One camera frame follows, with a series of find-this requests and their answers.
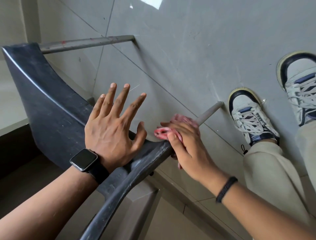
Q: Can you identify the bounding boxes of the pink cleaning cloth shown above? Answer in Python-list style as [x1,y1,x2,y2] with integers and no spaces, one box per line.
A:
[154,114,200,170]

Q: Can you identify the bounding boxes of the black braided wristband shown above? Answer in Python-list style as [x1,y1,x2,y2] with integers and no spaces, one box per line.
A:
[216,176,238,204]

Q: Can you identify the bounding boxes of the person's left hand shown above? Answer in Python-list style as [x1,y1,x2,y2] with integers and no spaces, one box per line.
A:
[84,83,147,174]

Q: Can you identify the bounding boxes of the beige trousers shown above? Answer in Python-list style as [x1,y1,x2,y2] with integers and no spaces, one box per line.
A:
[243,120,316,225]

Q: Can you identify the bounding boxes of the grey metal baluster bar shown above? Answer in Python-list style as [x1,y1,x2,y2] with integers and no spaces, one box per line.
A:
[196,101,224,125]
[39,35,136,55]

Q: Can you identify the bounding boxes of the white and navy sneaker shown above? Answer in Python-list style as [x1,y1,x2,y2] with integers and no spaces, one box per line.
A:
[228,87,280,147]
[276,51,316,127]

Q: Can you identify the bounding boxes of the person's left forearm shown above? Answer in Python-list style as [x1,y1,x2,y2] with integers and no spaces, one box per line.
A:
[0,166,99,240]

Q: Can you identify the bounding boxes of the black stair handrail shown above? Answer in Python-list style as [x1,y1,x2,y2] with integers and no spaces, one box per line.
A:
[1,43,174,240]

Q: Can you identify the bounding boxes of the person's right hand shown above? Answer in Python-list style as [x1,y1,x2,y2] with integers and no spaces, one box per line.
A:
[160,121,223,183]

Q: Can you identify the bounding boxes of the black smartwatch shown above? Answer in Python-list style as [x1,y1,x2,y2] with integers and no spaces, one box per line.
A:
[70,148,110,185]

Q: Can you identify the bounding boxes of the person's right forearm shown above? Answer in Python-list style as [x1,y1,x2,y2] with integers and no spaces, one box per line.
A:
[205,171,316,240]

